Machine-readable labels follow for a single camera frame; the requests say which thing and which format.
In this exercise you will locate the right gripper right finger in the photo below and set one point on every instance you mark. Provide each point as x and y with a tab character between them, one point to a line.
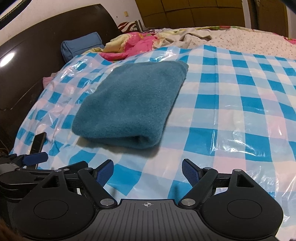
201	180

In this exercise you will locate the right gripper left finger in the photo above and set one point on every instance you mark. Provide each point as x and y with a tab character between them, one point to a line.
94	181

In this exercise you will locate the teal fuzzy sweater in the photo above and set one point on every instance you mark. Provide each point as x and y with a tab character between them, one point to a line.
131	105

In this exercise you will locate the blue checkered plastic sheet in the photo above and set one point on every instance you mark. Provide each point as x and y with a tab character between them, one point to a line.
234	111

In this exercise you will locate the dark wooden headboard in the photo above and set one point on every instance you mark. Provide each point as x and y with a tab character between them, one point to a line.
36	54

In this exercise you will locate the pink floral quilt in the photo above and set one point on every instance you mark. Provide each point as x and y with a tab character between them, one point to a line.
127	45

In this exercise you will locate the blue pillow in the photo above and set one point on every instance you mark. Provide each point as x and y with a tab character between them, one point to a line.
71	48

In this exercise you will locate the white dotted bed sheet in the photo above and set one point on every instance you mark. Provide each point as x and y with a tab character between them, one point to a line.
238	39

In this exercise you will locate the red striped cloth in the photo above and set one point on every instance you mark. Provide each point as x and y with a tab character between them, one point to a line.
128	27

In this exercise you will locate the brown wooden wardrobe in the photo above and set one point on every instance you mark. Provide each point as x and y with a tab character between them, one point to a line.
159	14

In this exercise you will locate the brown wooden door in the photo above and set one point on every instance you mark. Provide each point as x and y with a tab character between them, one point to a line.
269	16

